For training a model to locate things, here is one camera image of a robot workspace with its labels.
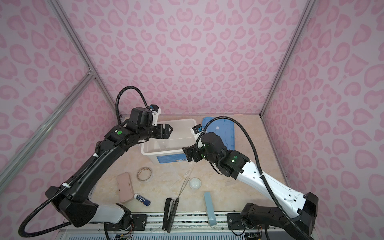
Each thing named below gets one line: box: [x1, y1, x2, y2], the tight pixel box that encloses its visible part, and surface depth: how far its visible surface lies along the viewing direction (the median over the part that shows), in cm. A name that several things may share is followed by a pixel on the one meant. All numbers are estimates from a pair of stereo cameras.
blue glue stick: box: [134, 193, 151, 207], surface depth 80 cm
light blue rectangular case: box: [204, 192, 217, 226], surface depth 73 cm
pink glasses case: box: [116, 172, 135, 203], surface depth 84 cm
